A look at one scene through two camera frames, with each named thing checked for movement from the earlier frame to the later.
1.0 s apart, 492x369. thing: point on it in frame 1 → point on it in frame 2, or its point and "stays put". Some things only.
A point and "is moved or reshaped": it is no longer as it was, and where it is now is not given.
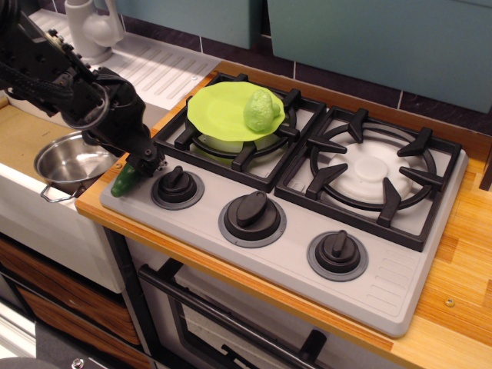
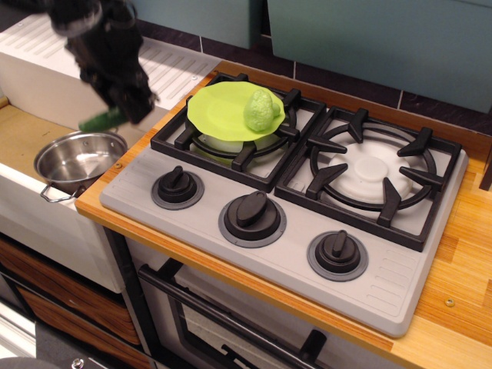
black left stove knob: [177, 190] stays put
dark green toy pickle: [124, 181] is moved or reshaped
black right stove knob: [338, 256] stays put
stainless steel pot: [69, 164] stays put
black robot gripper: [122, 131] → [108, 55]
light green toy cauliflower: [260, 111] stays put
